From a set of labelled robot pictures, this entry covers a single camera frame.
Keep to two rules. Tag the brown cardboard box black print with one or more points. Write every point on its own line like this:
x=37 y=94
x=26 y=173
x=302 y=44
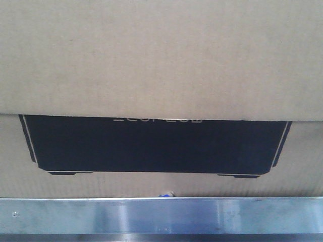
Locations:
x=240 y=60

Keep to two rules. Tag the small blue object behind rail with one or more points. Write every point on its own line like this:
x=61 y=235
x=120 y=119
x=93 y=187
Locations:
x=167 y=194

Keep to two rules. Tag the metal shelf front rail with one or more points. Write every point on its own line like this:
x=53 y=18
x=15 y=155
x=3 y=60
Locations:
x=163 y=219

